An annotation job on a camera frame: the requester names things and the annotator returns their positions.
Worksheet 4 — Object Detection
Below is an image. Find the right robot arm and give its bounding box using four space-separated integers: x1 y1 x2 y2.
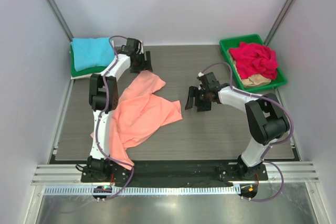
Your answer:
185 72 290 180

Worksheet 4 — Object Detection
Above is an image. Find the folded white shirt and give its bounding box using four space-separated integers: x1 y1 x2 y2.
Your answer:
70 39 116 80

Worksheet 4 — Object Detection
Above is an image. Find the slotted cable duct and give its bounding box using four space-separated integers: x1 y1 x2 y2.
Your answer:
44 184 240 196

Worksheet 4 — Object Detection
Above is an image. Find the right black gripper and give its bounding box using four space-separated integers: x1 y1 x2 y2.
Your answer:
185 86 212 112

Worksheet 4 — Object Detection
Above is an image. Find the right corner frame post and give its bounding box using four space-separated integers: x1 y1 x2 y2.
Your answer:
264 0 295 46

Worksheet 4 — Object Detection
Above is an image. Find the folded green shirt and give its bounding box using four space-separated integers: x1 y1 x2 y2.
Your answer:
70 46 106 80

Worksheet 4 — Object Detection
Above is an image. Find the red t shirt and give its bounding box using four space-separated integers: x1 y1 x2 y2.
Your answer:
228 42 278 80

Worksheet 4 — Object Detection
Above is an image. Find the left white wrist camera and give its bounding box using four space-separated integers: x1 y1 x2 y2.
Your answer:
135 40 144 54

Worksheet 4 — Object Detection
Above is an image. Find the corner frame post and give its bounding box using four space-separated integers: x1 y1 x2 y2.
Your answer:
46 0 73 41
264 0 295 46

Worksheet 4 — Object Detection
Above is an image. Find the salmon pink t shirt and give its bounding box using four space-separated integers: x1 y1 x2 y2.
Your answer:
90 71 182 170

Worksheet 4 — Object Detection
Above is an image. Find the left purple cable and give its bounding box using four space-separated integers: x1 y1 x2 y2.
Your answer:
94 35 136 201

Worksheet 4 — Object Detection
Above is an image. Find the aluminium frame rail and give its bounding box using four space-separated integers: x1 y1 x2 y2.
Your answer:
31 162 319 186

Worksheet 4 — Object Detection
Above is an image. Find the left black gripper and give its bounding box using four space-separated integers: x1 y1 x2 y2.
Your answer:
131 51 153 74

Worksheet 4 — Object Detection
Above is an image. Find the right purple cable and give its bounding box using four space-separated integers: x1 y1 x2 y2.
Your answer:
199 61 295 204

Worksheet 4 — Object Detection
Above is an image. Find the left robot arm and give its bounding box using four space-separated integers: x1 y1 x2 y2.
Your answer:
79 36 152 182

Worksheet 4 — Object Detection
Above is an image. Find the tan t shirt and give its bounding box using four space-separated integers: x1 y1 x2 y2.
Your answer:
227 50 271 89

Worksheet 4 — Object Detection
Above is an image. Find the purple cable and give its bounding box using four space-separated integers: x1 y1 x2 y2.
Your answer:
199 61 295 204
94 35 136 201

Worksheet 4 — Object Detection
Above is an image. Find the left corner frame post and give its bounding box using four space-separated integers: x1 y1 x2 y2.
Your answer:
46 0 73 41

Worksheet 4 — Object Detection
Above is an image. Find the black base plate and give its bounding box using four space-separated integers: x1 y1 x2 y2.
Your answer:
76 159 268 188

